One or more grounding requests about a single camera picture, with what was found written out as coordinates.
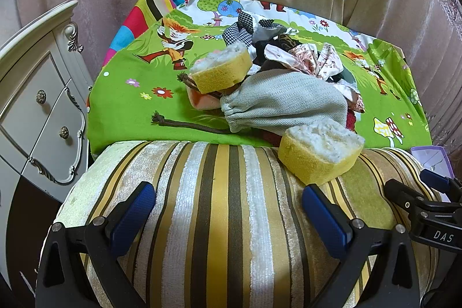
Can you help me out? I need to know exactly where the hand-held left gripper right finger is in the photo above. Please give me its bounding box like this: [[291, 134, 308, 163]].
[[302, 184, 422, 308]]

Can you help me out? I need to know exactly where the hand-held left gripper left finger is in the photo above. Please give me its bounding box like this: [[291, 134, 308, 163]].
[[35, 181, 157, 308]]

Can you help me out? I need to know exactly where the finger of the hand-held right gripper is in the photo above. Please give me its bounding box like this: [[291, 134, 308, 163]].
[[420, 168, 462, 203], [383, 179, 445, 219]]

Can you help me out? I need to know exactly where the purple storage box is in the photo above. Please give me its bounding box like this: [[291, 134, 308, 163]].
[[411, 145, 453, 180]]

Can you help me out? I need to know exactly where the yellow sponge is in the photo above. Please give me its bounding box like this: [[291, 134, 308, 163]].
[[188, 42, 252, 94], [278, 124, 365, 186]]

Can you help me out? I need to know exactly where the grey herringbone drawstring pouch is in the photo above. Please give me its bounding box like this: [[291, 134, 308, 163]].
[[152, 72, 349, 135]]

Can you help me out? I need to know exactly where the pink floral cloth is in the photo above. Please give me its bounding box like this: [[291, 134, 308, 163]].
[[264, 42, 348, 80]]

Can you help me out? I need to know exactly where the light blue towel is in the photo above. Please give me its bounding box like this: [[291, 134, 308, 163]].
[[252, 13, 286, 31]]

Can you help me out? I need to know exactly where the green cartoon printed blanket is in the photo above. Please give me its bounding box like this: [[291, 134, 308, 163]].
[[87, 0, 433, 155]]

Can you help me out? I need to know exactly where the white carved dresser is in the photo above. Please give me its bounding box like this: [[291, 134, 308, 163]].
[[0, 0, 95, 203]]

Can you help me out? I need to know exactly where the dark green cloth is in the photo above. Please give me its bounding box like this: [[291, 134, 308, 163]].
[[252, 40, 277, 68]]

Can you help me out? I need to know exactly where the dark brown patterned cloth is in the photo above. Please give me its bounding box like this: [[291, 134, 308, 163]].
[[277, 33, 301, 51]]

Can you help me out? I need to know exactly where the black white checked cloth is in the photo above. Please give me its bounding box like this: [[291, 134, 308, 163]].
[[222, 10, 261, 49]]

